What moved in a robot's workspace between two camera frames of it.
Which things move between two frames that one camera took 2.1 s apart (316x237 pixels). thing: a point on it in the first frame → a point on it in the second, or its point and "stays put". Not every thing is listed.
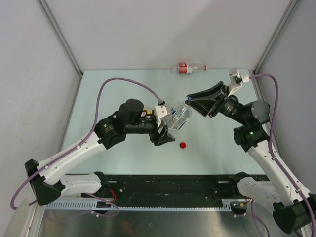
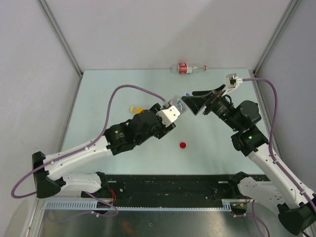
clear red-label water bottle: (184, 68) stays put
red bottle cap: (182, 145) stays put
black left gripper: (164, 137) → (164, 130)
